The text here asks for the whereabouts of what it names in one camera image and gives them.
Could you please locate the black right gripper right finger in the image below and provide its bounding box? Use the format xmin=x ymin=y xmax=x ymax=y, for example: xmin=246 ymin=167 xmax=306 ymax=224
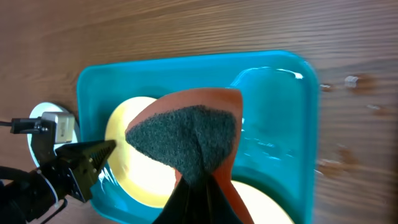
xmin=206 ymin=176 xmax=242 ymax=224

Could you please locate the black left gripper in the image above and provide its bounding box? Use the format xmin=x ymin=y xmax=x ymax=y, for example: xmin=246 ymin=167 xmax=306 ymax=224
xmin=1 ymin=140 xmax=116 ymax=223

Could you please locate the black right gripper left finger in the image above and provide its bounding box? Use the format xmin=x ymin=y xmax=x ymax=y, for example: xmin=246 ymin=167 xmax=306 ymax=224
xmin=152 ymin=178 xmax=190 ymax=224

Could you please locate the yellow plate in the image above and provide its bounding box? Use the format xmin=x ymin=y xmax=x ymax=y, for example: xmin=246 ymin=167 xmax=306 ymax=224
xmin=232 ymin=180 xmax=294 ymax=224
xmin=104 ymin=96 xmax=176 ymax=208

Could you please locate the orange green sponge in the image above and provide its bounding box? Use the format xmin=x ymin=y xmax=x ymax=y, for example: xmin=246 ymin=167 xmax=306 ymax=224
xmin=125 ymin=88 xmax=253 ymax=223

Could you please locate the blue plastic tray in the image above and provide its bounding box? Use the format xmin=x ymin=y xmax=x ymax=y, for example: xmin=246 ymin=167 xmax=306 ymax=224
xmin=76 ymin=50 xmax=318 ymax=223

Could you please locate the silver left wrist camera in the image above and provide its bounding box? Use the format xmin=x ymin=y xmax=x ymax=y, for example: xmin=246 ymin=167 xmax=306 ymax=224
xmin=42 ymin=112 xmax=75 ymax=144

